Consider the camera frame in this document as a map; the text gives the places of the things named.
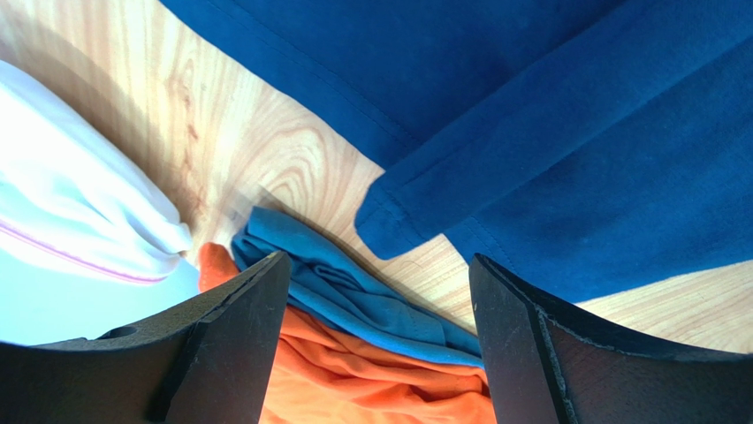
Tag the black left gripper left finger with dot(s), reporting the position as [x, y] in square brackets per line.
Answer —
[206, 360]

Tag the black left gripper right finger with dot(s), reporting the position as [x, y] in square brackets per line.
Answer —
[549, 361]

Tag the navy blue t shirt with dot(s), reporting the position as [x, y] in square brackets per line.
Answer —
[590, 147]

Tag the white mesh laundry bag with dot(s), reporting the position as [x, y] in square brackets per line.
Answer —
[74, 203]

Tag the blue folded shirt under orange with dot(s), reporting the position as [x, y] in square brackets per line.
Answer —
[327, 284]

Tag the orange folded t shirt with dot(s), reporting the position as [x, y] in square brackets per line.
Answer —
[322, 375]

